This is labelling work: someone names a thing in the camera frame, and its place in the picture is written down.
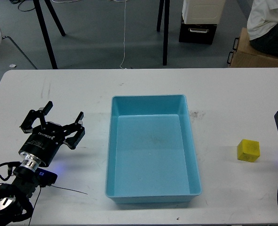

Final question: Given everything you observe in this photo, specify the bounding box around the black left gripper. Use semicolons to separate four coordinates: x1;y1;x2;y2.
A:
18;101;85;166

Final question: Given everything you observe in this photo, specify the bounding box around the yellow block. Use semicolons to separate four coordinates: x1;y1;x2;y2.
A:
237;139;261;162

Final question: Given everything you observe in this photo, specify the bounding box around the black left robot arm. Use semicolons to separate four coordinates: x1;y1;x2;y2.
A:
0;101;85;226

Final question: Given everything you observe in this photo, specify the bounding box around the wooden box seat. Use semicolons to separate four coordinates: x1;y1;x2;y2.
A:
227;28;278;68

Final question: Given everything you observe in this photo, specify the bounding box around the blue plastic box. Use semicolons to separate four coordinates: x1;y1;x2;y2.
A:
105;95;202;203

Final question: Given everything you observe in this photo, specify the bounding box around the black storage box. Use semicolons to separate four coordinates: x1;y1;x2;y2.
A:
179;18;217;45

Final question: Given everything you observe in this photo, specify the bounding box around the white appliance box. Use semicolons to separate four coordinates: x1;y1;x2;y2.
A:
182;0;226;24

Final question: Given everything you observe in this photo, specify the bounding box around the seated person in white shirt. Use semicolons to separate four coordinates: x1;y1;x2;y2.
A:
247;0;278;56

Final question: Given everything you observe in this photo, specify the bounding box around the black table leg pair left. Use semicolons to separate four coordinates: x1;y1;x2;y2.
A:
32;0;66;70

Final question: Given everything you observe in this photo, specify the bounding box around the black table leg pair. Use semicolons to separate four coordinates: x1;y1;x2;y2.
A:
32;0;66;70
156;0;170;66

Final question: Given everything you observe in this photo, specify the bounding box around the black table leg pair right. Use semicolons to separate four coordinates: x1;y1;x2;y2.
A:
156;0;170;66

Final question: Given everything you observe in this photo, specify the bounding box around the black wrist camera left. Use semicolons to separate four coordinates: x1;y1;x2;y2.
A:
36;168;57;187

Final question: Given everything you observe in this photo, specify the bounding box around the thin black wire on table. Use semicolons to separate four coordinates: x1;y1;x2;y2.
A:
40;185;88;195

